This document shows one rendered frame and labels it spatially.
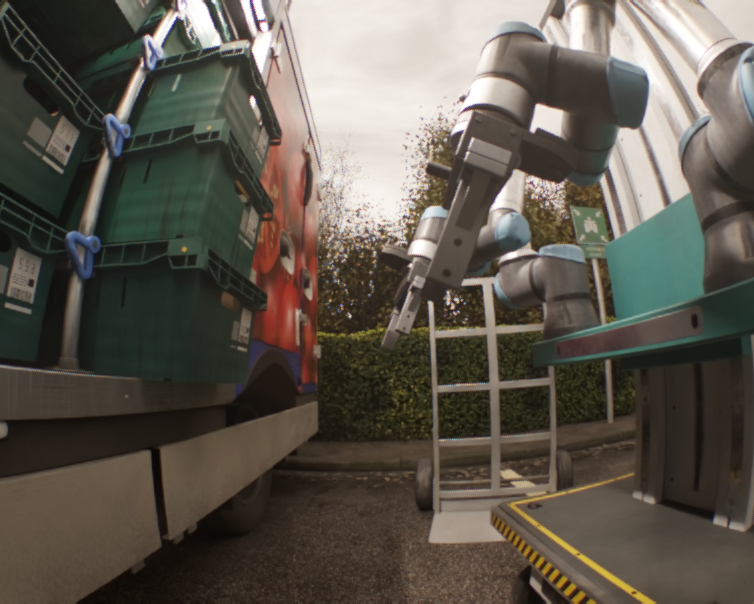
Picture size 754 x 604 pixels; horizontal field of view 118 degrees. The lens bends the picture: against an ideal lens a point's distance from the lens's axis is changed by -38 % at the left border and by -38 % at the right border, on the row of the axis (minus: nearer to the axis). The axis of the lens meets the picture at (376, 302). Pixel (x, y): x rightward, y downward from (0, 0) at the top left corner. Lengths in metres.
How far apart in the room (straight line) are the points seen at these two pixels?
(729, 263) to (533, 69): 0.32
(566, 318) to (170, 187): 0.90
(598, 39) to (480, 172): 0.45
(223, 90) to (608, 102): 0.77
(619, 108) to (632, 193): 0.58
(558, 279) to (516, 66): 0.58
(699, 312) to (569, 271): 0.44
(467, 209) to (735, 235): 0.37
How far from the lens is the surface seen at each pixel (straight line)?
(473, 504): 1.80
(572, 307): 0.87
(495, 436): 1.70
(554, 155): 0.37
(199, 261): 0.65
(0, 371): 0.50
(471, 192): 0.26
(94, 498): 0.64
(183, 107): 0.94
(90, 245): 0.78
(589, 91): 0.41
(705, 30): 0.54
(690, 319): 0.54
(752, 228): 0.53
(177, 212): 0.76
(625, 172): 1.01
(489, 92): 0.38
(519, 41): 0.44
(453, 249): 0.26
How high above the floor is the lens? 0.65
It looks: 12 degrees up
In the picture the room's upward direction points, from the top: 1 degrees counter-clockwise
